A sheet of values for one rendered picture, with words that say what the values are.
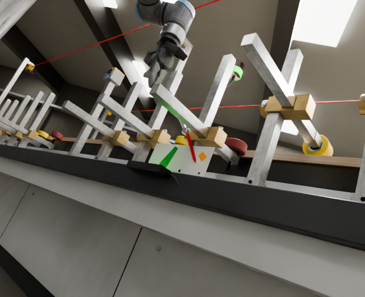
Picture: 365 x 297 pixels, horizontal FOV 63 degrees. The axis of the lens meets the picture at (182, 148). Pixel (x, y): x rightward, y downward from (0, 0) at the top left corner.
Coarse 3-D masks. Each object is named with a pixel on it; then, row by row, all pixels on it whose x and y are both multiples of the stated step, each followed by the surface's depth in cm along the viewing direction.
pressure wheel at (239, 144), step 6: (228, 138) 105; (234, 138) 104; (228, 144) 104; (234, 144) 103; (240, 144) 103; (246, 144) 104; (234, 150) 105; (240, 150) 103; (228, 162) 104; (228, 168) 104
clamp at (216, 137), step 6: (192, 132) 97; (210, 132) 92; (216, 132) 91; (222, 132) 92; (186, 138) 99; (192, 138) 96; (198, 138) 94; (204, 138) 93; (210, 138) 91; (216, 138) 90; (222, 138) 92; (204, 144) 96; (210, 144) 94; (216, 144) 92; (222, 144) 93
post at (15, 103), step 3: (12, 102) 262; (15, 102) 261; (18, 102) 263; (12, 105) 259; (15, 105) 261; (9, 108) 258; (12, 108) 260; (6, 111) 259; (9, 111) 258; (12, 111) 260; (6, 114) 257; (9, 114) 258; (6, 117) 257; (3, 123) 255
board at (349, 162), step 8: (48, 136) 230; (136, 144) 152; (248, 152) 107; (272, 160) 101; (280, 160) 98; (288, 160) 96; (296, 160) 94; (304, 160) 93; (312, 160) 91; (320, 160) 89; (328, 160) 88; (336, 160) 87; (344, 160) 85; (352, 160) 84; (360, 160) 82
